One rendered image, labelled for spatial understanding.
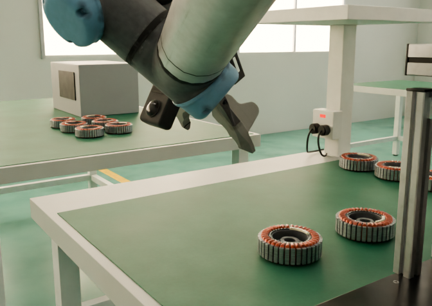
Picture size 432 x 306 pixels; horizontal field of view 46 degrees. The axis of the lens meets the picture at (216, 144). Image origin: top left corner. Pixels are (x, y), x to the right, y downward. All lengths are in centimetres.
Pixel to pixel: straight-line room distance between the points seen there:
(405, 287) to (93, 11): 57
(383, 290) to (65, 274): 78
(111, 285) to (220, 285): 18
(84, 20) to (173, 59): 11
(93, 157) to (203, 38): 132
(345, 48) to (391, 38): 625
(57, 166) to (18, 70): 322
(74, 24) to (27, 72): 431
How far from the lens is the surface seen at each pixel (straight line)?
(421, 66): 78
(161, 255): 91
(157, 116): 67
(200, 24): 41
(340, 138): 165
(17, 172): 165
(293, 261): 87
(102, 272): 90
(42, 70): 491
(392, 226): 101
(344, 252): 95
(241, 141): 72
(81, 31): 56
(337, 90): 166
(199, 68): 48
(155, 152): 181
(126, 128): 208
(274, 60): 626
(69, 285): 132
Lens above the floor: 112
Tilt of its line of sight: 11 degrees down
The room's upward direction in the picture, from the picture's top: straight up
